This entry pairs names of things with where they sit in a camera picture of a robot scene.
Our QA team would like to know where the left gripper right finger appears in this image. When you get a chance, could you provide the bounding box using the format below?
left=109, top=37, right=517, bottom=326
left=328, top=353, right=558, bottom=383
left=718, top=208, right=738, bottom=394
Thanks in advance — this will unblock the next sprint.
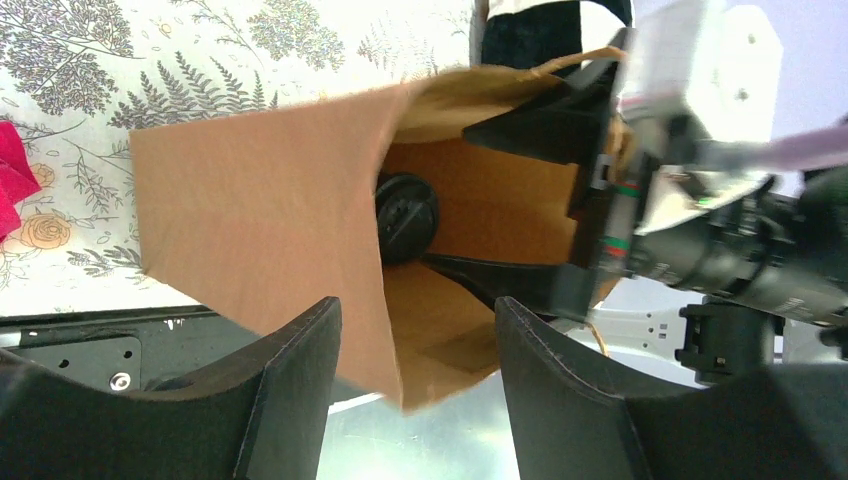
left=495, top=297, right=847, bottom=480

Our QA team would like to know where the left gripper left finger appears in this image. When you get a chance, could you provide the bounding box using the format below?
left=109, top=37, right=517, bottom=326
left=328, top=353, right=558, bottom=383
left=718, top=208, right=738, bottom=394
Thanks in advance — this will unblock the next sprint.
left=1, top=297, right=342, bottom=479

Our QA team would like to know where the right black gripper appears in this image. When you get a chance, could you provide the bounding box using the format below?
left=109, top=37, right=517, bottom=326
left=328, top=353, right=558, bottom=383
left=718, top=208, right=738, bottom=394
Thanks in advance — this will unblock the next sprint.
left=422, top=49, right=640, bottom=322

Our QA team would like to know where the brown paper bag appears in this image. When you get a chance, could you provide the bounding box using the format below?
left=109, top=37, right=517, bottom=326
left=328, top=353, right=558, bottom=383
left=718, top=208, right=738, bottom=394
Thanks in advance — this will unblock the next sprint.
left=130, top=54, right=590, bottom=410

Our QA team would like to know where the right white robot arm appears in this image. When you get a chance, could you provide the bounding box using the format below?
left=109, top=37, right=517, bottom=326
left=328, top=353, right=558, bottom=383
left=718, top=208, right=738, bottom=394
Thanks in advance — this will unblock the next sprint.
left=424, top=46, right=847, bottom=385

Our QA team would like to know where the black white checkered pillow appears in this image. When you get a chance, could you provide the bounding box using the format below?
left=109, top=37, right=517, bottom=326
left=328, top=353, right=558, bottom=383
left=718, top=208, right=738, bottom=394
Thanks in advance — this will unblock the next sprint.
left=479, top=0, right=634, bottom=69

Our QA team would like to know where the red cloth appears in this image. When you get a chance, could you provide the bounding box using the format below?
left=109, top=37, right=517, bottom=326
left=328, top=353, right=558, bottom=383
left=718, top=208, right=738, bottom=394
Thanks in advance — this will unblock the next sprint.
left=1, top=121, right=41, bottom=242

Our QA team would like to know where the floral table mat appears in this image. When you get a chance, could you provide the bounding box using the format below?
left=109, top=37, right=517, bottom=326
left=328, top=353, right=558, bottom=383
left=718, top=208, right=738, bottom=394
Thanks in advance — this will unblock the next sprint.
left=1, top=1, right=484, bottom=317

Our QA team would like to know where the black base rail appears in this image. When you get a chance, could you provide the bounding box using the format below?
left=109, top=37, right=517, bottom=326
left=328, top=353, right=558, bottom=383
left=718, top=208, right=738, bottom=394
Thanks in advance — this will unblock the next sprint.
left=1, top=306, right=259, bottom=400

